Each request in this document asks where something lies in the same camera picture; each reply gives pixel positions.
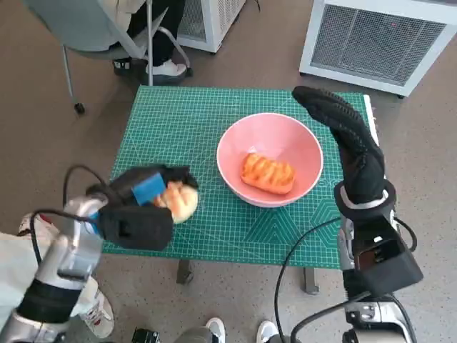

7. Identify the black metal table leg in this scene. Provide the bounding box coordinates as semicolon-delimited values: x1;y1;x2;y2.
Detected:
177;259;192;285
303;267;319;294

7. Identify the small white mesh cabinet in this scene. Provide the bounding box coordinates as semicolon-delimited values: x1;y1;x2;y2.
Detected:
176;0;247;54

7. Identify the person's right foot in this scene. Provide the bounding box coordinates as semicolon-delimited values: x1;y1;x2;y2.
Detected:
256;320;278;343

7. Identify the round toy bread bun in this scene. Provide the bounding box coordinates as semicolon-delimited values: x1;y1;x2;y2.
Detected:
154;180;199;225

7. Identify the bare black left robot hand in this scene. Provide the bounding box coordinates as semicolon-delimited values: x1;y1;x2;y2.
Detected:
87;163;200;208

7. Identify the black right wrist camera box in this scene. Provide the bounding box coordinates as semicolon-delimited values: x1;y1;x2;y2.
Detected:
351;216;425;297

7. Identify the person's left foot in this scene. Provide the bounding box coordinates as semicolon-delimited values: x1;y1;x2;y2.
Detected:
205;317;226;343

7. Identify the pink bowl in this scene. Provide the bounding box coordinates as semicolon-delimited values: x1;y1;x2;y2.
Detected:
216;112;324;208

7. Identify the person's foot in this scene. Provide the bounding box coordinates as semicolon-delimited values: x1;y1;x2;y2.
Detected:
205;317;226;343
256;320;278;343

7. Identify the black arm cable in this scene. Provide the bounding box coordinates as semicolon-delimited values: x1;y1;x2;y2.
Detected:
273;217;343;343
291;291;418;343
29;209;99;267
62;164;114;207

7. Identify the small black device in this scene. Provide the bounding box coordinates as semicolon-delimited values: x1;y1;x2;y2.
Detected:
131;327;160;343

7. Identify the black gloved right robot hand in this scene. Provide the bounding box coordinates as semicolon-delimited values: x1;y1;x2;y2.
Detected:
291;85;386;207

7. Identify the grey chair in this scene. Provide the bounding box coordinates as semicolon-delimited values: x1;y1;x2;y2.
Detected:
21;0;196;115

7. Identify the seated person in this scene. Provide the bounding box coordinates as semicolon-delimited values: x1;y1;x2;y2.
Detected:
114;0;189;86

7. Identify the green cutting mat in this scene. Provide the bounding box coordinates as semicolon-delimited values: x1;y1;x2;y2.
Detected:
101;84;368;269

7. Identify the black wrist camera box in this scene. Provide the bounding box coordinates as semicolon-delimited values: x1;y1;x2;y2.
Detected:
351;216;425;297
96;205;175;252

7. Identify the long striped toy bread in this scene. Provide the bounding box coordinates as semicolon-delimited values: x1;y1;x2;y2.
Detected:
241;152;296;196

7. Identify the large white mesh cabinet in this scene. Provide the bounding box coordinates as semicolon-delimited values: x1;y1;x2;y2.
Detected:
298;0;457;99

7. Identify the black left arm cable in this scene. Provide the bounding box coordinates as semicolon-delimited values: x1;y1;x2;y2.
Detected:
29;209;99;267
62;164;114;207

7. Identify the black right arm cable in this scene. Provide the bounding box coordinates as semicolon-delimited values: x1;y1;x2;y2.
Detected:
291;291;418;343
273;217;343;343

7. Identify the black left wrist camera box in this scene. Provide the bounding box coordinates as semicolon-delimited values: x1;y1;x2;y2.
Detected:
96;205;175;252

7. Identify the person in light fabric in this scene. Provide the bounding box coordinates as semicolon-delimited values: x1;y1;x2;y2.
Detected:
0;212;115;340

